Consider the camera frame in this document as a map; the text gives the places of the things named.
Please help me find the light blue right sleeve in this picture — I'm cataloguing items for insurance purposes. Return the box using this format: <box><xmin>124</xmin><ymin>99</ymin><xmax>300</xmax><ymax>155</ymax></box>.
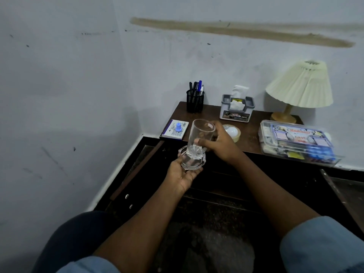
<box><xmin>279</xmin><ymin>215</ymin><xmax>364</xmax><ymax>273</ymax></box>

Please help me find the clear glass coaster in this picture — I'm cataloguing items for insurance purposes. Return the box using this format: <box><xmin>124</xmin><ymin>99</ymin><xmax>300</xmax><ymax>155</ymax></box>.
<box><xmin>178</xmin><ymin>145</ymin><xmax>207</xmax><ymax>171</ymax></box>

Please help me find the black mesh pen holder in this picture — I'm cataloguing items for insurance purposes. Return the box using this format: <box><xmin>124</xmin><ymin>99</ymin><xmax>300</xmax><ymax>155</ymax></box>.
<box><xmin>186</xmin><ymin>89</ymin><xmax>205</xmax><ymax>114</ymax></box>

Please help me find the person's dark blue trouser leg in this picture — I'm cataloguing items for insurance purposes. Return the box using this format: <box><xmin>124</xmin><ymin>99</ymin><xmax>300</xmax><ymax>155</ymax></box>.
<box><xmin>31</xmin><ymin>211</ymin><xmax>120</xmax><ymax>273</ymax></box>

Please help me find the white tissue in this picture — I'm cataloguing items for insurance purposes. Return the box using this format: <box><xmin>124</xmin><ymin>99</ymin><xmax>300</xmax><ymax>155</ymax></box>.
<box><xmin>229</xmin><ymin>85</ymin><xmax>250</xmax><ymax>111</ymax></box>

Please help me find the grey tissue holder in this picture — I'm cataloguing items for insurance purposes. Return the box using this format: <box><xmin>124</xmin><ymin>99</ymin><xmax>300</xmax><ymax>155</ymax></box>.
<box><xmin>219</xmin><ymin>94</ymin><xmax>256</xmax><ymax>123</ymax></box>

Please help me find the clear tall drinking glass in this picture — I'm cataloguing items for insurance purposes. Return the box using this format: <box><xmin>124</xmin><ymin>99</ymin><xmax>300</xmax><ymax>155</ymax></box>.
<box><xmin>187</xmin><ymin>119</ymin><xmax>216</xmax><ymax>161</ymax></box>

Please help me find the person's left forearm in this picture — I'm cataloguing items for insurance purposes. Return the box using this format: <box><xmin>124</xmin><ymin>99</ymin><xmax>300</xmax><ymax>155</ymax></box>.
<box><xmin>92</xmin><ymin>189</ymin><xmax>189</xmax><ymax>273</ymax></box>

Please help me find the person's left hand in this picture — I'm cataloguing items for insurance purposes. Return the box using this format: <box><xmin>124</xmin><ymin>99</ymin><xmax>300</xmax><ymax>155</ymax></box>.
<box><xmin>166</xmin><ymin>155</ymin><xmax>204</xmax><ymax>196</ymax></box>

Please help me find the dark wooden desk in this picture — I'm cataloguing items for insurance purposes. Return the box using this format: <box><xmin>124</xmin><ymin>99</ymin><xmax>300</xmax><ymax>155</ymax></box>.
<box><xmin>109</xmin><ymin>101</ymin><xmax>364</xmax><ymax>233</ymax></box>

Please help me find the light blue left sleeve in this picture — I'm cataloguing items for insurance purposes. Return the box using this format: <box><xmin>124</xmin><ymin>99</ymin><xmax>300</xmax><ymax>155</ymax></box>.
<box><xmin>56</xmin><ymin>255</ymin><xmax>121</xmax><ymax>273</ymax></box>

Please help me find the person's right forearm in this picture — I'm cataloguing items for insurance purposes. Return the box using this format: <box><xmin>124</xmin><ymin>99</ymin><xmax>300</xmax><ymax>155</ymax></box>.
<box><xmin>232</xmin><ymin>153</ymin><xmax>322</xmax><ymax>239</ymax></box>

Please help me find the cream pleated table lamp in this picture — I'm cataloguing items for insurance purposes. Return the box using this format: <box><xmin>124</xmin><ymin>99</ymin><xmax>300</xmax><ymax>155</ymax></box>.
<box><xmin>266</xmin><ymin>60</ymin><xmax>334</xmax><ymax>125</ymax></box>

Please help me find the light blue sleeve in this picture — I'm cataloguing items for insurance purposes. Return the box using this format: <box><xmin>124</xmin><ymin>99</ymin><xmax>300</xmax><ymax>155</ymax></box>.
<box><xmin>279</xmin><ymin>215</ymin><xmax>364</xmax><ymax>273</ymax></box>
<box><xmin>56</xmin><ymin>255</ymin><xmax>121</xmax><ymax>273</ymax></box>

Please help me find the white round puck light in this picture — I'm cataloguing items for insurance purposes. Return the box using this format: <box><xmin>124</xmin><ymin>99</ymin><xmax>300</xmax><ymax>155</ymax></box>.
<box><xmin>222</xmin><ymin>124</ymin><xmax>241</xmax><ymax>143</ymax></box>

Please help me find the person's right hand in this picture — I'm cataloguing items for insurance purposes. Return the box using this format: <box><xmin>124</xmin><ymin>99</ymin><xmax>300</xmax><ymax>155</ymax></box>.
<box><xmin>197</xmin><ymin>120</ymin><xmax>246</xmax><ymax>166</ymax></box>

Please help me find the clear plastic first aid box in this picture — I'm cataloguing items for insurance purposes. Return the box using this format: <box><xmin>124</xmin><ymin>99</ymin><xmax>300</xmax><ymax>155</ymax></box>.
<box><xmin>258</xmin><ymin>119</ymin><xmax>343</xmax><ymax>168</ymax></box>

